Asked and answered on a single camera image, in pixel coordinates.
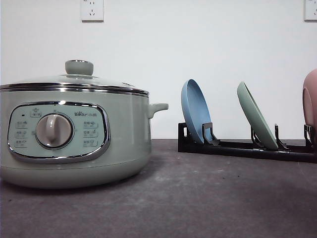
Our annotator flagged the glass steamer lid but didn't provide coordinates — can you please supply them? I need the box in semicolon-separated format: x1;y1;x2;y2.
0;59;149;96

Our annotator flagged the green plate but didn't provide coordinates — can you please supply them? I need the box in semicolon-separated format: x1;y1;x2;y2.
237;82;279;150

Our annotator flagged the blue plate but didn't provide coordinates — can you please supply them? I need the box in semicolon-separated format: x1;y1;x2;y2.
181;79;211;144

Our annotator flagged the black plate rack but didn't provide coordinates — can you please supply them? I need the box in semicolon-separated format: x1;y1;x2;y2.
178;122;317;163

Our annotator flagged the green electric steamer pot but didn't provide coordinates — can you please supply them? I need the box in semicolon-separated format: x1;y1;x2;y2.
0;90;168;189

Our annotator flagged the pink plate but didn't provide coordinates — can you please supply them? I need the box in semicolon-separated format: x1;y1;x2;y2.
302;69;317;145

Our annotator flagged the white wall socket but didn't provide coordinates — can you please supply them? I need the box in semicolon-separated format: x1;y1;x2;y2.
301;0;317;24
81;0;105;23

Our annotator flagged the white wall socket right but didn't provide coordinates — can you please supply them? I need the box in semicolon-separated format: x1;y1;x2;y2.
301;0;317;24

